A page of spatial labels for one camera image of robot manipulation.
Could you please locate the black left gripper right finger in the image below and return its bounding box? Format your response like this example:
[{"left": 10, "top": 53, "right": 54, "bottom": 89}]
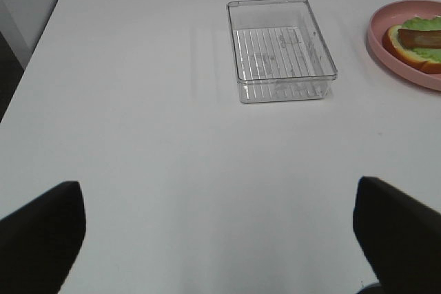
[{"left": 352, "top": 176, "right": 440, "bottom": 293}]

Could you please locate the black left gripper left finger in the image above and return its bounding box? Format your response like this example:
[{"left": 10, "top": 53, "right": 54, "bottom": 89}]
[{"left": 1, "top": 181, "right": 85, "bottom": 293}]

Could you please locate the toy bread slice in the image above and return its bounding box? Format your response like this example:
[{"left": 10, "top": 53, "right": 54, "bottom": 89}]
[{"left": 382, "top": 25, "right": 440, "bottom": 74}]

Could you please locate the long toy bacon strip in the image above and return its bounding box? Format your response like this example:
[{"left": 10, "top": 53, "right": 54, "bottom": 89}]
[{"left": 398, "top": 28, "right": 441, "bottom": 49}]

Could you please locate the green toy lettuce leaf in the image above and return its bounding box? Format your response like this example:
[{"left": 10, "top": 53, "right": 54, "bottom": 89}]
[{"left": 401, "top": 17, "right": 440, "bottom": 60}]

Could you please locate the clear plastic tray left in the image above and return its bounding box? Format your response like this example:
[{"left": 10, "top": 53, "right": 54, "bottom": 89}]
[{"left": 227, "top": 0, "right": 338, "bottom": 104}]

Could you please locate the pink plate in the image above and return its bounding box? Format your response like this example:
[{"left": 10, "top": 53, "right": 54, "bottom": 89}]
[{"left": 367, "top": 0, "right": 440, "bottom": 91}]

